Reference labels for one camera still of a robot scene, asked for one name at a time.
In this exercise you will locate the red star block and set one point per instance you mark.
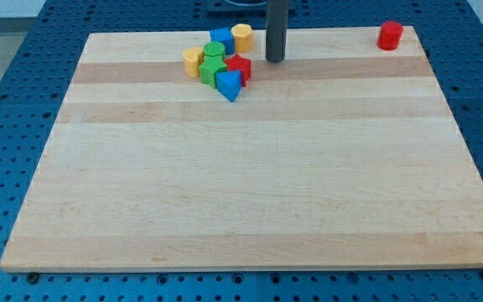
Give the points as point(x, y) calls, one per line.
point(244, 65)

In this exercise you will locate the blue triangle block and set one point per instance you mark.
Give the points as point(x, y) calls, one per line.
point(229, 84)

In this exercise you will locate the green star block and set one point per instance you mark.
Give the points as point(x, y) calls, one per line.
point(209, 69)

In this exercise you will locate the blue cube block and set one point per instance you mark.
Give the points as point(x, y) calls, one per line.
point(224, 36)

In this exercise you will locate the light wooden board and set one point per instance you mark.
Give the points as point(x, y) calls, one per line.
point(342, 157)

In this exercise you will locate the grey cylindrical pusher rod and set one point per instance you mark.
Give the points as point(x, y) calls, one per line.
point(276, 30)

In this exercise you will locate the yellow hexagon block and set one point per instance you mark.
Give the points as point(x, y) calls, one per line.
point(243, 37)

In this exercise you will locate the green cylinder block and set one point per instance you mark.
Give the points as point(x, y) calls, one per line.
point(214, 49)

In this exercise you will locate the yellow heart block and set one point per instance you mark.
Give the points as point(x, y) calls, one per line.
point(193, 58)

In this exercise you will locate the red cylinder block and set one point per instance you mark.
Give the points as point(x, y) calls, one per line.
point(389, 35)

